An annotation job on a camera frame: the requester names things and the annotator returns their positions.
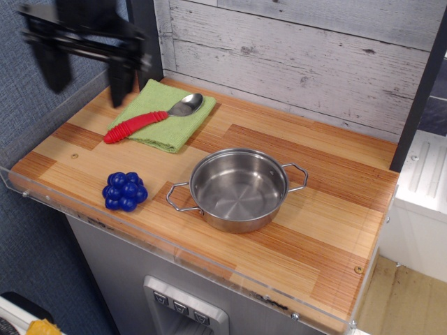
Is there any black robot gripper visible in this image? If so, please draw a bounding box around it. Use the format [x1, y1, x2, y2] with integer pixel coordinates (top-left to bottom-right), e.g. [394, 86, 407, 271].
[17, 1, 151, 107]

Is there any red handled metal spoon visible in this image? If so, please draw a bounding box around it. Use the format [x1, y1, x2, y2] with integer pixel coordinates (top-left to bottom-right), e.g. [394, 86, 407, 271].
[103, 93, 204, 144]

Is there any stainless steel pot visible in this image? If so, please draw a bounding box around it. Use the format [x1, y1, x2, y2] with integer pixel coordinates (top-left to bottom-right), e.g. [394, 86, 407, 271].
[166, 148, 309, 234]

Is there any grey toy fridge cabinet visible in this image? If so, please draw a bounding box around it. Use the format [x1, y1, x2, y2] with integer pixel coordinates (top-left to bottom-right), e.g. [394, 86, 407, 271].
[68, 216, 352, 334]

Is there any silver dispenser panel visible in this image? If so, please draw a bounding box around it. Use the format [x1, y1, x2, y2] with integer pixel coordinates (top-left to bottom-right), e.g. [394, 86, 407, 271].
[143, 276, 230, 334]

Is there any clear acrylic table guard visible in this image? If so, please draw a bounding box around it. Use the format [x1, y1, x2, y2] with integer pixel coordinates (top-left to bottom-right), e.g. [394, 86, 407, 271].
[0, 48, 399, 332]

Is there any blue toy grape bunch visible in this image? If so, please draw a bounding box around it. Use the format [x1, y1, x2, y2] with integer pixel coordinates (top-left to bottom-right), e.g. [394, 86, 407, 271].
[102, 172, 148, 212]

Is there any white ribbed side counter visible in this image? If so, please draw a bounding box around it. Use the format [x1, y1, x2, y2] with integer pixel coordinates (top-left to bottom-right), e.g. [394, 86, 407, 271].
[379, 131, 446, 282]

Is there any dark vertical post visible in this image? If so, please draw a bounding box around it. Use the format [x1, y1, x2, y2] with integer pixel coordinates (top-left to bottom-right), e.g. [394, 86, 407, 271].
[126, 0, 163, 90]
[388, 0, 447, 173]

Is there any yellow object bottom left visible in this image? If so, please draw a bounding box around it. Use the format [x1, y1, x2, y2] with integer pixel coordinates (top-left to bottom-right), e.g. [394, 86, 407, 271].
[26, 319, 62, 335]

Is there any dark left vertical post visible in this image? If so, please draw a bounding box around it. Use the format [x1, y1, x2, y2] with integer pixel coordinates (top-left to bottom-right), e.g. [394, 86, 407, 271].
[126, 0, 163, 90]

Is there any dark right vertical post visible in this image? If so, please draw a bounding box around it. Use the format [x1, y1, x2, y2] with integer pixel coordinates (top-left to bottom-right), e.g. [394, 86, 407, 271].
[388, 0, 447, 173]

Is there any green folded cloth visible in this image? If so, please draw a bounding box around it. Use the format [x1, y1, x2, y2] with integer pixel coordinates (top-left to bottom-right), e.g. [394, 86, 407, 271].
[108, 80, 216, 153]

